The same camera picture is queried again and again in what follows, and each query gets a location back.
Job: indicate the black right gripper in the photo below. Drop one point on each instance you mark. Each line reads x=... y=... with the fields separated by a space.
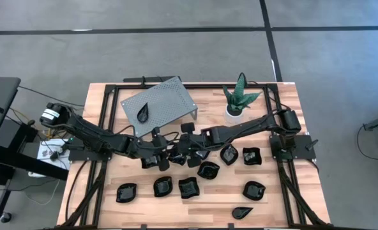
x=208 y=137

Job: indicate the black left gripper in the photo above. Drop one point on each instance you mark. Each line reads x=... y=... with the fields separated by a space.
x=147 y=147

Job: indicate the black leaf-shaped mini plate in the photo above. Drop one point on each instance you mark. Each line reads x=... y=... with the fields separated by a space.
x=254 y=190
x=163 y=186
x=229 y=154
x=208 y=170

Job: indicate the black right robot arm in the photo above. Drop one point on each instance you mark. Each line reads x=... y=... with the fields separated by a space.
x=249 y=126

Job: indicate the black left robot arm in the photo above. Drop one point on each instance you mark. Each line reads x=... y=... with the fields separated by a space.
x=93 y=135

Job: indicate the grey perforated metal shelf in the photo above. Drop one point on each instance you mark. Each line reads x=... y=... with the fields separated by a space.
x=170 y=102

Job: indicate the white round plant pot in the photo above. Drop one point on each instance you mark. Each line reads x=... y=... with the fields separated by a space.
x=232 y=119

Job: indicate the green snake plant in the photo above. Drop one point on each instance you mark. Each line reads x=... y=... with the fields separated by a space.
x=238 y=96

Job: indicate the white power strip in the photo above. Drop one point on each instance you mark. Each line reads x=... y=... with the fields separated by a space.
x=45 y=153

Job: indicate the black box under desk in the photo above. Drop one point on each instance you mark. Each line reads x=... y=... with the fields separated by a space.
x=13 y=131

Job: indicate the black desk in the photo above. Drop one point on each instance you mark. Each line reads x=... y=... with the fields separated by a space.
x=0 y=92

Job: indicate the black caster wheel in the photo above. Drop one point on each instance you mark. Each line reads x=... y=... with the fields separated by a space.
x=5 y=217

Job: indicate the black bracket bar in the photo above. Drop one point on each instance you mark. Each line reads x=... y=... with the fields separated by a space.
x=134 y=79

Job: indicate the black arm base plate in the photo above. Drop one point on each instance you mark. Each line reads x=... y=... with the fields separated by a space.
x=304 y=151
x=80 y=156

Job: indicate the black desk leg frame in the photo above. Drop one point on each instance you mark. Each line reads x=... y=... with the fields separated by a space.
x=26 y=159

